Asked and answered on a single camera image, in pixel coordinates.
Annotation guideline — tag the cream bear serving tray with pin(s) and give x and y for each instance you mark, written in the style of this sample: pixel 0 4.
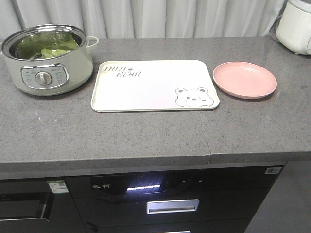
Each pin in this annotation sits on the cream bear serving tray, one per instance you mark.
pixel 158 85

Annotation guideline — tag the pink round plate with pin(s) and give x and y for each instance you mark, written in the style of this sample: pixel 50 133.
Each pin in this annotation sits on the pink round plate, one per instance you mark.
pixel 244 80

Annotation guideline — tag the green lettuce leaf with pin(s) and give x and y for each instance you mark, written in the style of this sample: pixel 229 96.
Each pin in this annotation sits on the green lettuce leaf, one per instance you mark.
pixel 47 53

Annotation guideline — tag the grey pleated curtain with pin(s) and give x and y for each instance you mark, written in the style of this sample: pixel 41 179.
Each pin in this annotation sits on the grey pleated curtain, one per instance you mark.
pixel 119 19

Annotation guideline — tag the black drawer disinfection cabinet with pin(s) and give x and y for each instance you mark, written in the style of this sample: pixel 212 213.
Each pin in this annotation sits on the black drawer disinfection cabinet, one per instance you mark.
pixel 229 198

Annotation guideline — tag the green electric cooking pot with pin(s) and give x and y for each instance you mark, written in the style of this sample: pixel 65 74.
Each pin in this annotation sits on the green electric cooking pot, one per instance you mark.
pixel 52 76

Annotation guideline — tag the black built-in dishwasher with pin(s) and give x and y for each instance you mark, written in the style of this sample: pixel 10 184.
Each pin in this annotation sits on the black built-in dishwasher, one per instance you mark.
pixel 38 206

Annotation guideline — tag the grey cabinet door panel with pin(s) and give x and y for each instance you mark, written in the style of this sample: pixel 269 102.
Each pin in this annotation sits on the grey cabinet door panel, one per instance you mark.
pixel 287 207

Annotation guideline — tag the white rice cooker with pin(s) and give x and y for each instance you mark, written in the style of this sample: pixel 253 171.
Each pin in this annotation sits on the white rice cooker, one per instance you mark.
pixel 294 28

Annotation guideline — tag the upper silver drawer handle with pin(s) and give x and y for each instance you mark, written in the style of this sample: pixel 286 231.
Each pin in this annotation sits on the upper silver drawer handle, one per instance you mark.
pixel 172 206

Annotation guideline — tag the silver drawer handle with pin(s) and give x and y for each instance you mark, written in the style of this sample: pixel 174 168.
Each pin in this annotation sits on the silver drawer handle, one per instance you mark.
pixel 172 206
pixel 187 231

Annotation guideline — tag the lower silver drawer handle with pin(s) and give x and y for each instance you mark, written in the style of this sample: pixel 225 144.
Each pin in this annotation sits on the lower silver drawer handle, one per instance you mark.
pixel 187 231

